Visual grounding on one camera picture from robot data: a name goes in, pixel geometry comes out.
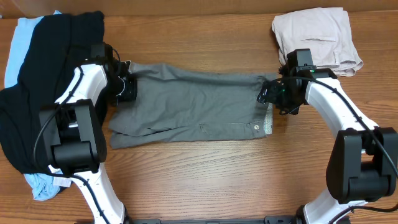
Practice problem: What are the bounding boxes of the grey shorts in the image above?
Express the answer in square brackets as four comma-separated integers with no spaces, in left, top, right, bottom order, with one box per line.
[109,63,276,149]

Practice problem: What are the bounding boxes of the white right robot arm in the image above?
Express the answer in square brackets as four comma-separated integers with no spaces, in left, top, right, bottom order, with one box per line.
[257,69,397,223]

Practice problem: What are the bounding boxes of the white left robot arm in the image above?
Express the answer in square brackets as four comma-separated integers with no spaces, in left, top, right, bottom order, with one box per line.
[38,63,132,223]

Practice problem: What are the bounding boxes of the folded beige shorts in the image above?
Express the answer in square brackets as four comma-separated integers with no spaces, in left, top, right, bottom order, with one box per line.
[272,7,363,77]

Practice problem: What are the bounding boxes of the black shirt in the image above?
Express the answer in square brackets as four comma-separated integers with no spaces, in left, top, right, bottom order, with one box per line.
[1,11,104,174]

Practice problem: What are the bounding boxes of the light blue garment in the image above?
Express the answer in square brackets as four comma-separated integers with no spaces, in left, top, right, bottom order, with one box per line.
[4,16,72,201]

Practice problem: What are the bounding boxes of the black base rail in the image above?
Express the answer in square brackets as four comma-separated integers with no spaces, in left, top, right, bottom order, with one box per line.
[121,214,305,224]

